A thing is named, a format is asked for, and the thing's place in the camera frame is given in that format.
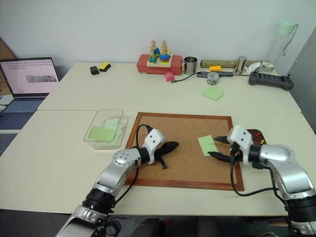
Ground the clear bottle with green lid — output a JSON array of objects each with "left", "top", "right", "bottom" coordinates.
[{"left": 267, "top": 20, "right": 300, "bottom": 68}]

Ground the brown cardboard tube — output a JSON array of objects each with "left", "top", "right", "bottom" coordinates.
[{"left": 200, "top": 59, "right": 260, "bottom": 69}]

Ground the black handheld controller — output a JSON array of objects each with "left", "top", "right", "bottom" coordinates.
[{"left": 248, "top": 71, "right": 295, "bottom": 91}]

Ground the dark brown tray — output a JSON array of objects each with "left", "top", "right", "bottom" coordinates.
[{"left": 246, "top": 128, "right": 268, "bottom": 147}]

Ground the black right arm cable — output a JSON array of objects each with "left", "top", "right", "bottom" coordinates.
[{"left": 230, "top": 147, "right": 281, "bottom": 198}]

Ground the shiny metal cylinder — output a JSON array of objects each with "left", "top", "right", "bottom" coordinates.
[{"left": 233, "top": 55, "right": 248, "bottom": 75}]

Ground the green sticky note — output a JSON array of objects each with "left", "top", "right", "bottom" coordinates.
[
  {"left": 102, "top": 118, "right": 127, "bottom": 136},
  {"left": 88, "top": 125, "right": 117, "bottom": 142},
  {"left": 197, "top": 134, "right": 219, "bottom": 157}
]

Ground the yellow sponge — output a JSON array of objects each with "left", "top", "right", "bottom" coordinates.
[{"left": 98, "top": 62, "right": 112, "bottom": 73}]

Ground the open laptop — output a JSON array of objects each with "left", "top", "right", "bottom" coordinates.
[{"left": 0, "top": 57, "right": 60, "bottom": 130}]

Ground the grey cabinet panel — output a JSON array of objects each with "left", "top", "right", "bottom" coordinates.
[{"left": 287, "top": 29, "right": 316, "bottom": 115}]

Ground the round silver tin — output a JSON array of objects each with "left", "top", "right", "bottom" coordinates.
[{"left": 260, "top": 61, "right": 276, "bottom": 73}]

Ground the clear jar of pushpins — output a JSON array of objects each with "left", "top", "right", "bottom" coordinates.
[{"left": 207, "top": 72, "right": 220, "bottom": 86}]

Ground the stack of green sticky notes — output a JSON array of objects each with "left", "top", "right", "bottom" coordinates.
[{"left": 200, "top": 85, "right": 226, "bottom": 102}]

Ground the clear plastic box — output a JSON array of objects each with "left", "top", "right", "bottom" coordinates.
[{"left": 83, "top": 108, "right": 129, "bottom": 151}]

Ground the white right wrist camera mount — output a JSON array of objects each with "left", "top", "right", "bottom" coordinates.
[{"left": 227, "top": 124, "right": 255, "bottom": 165}]

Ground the steel mug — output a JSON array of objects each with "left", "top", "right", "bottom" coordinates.
[{"left": 182, "top": 56, "right": 199, "bottom": 75}]

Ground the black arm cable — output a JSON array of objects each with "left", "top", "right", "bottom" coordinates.
[
  {"left": 230, "top": 147, "right": 281, "bottom": 198},
  {"left": 108, "top": 124, "right": 155, "bottom": 210}
]

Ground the wood-framed cork board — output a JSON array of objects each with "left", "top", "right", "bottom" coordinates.
[{"left": 124, "top": 112, "right": 245, "bottom": 192}]

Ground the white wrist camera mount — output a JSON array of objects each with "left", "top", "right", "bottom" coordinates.
[
  {"left": 143, "top": 128, "right": 166, "bottom": 165},
  {"left": 227, "top": 124, "right": 255, "bottom": 165}
]

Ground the grey perforated mat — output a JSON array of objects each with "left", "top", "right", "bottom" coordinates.
[{"left": 0, "top": 131, "right": 21, "bottom": 157}]

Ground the brown cardboard sheet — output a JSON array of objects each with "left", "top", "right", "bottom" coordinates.
[{"left": 0, "top": 36, "right": 18, "bottom": 60}]

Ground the dark flat hub bar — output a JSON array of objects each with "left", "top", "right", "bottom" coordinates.
[{"left": 196, "top": 71, "right": 234, "bottom": 78}]

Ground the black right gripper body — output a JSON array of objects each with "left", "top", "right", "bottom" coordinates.
[{"left": 225, "top": 138, "right": 242, "bottom": 160}]

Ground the red rectangular box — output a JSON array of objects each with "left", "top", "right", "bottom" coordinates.
[{"left": 136, "top": 54, "right": 184, "bottom": 76}]

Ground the thin black cable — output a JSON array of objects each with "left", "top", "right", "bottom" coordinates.
[{"left": 171, "top": 71, "right": 211, "bottom": 83}]

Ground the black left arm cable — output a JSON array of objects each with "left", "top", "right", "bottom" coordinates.
[{"left": 108, "top": 124, "right": 155, "bottom": 210}]

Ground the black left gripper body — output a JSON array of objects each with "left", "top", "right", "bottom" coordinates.
[{"left": 155, "top": 142, "right": 171, "bottom": 160}]

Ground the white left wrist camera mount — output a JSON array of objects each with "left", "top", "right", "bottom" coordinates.
[{"left": 143, "top": 128, "right": 166, "bottom": 165}]

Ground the white crumpled object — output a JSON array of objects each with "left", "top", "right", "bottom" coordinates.
[{"left": 244, "top": 62, "right": 262, "bottom": 73}]

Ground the wooden ring stacker toy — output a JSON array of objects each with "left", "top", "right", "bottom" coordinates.
[{"left": 147, "top": 39, "right": 172, "bottom": 68}]

